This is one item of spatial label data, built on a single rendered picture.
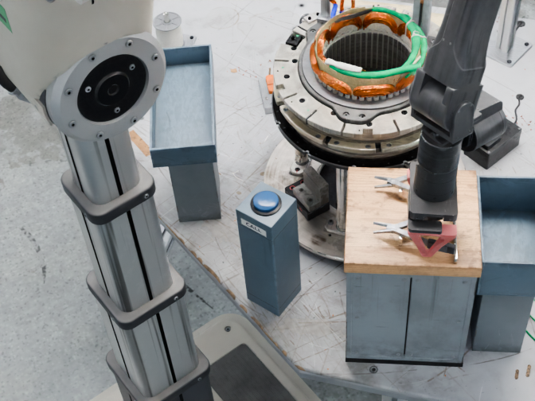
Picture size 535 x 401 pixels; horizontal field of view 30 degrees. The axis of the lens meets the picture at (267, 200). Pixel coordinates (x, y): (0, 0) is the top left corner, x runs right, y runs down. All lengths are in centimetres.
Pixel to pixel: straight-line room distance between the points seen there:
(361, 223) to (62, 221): 160
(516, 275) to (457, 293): 9
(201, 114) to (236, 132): 31
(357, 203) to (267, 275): 23
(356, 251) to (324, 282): 32
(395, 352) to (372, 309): 13
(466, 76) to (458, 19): 7
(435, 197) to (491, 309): 30
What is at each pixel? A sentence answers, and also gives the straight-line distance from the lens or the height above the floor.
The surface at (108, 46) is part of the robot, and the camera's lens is 118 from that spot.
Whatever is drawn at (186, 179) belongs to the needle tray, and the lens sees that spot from 181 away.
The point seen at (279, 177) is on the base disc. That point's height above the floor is 80.
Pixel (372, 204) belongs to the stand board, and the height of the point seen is 107.
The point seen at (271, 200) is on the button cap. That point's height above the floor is 104.
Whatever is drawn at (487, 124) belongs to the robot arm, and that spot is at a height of 127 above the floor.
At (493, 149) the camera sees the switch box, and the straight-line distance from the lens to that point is 196.
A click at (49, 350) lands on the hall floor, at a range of 274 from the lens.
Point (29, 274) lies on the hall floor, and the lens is 290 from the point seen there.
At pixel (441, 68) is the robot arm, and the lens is 128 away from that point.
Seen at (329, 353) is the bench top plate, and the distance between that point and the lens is 172.
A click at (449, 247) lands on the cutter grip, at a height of 109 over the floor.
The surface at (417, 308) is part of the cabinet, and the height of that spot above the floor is 95.
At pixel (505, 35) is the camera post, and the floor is 83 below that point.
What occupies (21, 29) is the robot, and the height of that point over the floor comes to 157.
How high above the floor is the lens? 225
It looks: 50 degrees down
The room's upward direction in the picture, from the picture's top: 5 degrees counter-clockwise
